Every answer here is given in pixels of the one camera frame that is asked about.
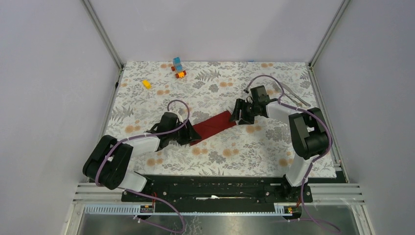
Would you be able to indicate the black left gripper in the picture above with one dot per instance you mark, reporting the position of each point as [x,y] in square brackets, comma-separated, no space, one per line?
[189,134]

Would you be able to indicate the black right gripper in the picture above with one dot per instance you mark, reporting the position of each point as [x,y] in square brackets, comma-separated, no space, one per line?
[238,106]

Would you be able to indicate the red cloth napkin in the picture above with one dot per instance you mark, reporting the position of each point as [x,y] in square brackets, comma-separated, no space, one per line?
[213,126]

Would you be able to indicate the silver fork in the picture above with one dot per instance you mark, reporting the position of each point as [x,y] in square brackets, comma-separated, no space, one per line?
[277,88]

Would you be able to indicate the silver table knife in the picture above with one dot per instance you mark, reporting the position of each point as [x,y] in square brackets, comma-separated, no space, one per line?
[295,95]

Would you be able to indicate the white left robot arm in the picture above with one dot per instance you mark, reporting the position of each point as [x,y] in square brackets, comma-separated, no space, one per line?
[108,163]

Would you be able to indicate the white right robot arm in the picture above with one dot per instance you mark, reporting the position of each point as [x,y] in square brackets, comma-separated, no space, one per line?
[309,133]

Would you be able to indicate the floral patterned tablecloth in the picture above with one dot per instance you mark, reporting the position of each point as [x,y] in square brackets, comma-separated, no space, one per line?
[209,88]

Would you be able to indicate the yellow toy block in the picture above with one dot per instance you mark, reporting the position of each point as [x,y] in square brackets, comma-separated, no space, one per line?
[146,84]

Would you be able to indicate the blue orange toy car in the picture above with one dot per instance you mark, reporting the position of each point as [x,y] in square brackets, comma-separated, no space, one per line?
[177,68]

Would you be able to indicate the slotted cable duct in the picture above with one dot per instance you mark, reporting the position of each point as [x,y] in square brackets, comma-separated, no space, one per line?
[142,210]

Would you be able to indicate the left aluminium frame post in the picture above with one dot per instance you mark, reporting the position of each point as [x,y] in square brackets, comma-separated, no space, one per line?
[102,33]

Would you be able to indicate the aluminium frame post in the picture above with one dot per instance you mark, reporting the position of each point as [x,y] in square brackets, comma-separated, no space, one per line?
[332,26]
[102,33]

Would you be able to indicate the right aluminium frame post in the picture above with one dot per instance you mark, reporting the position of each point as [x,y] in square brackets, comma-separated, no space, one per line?
[332,26]

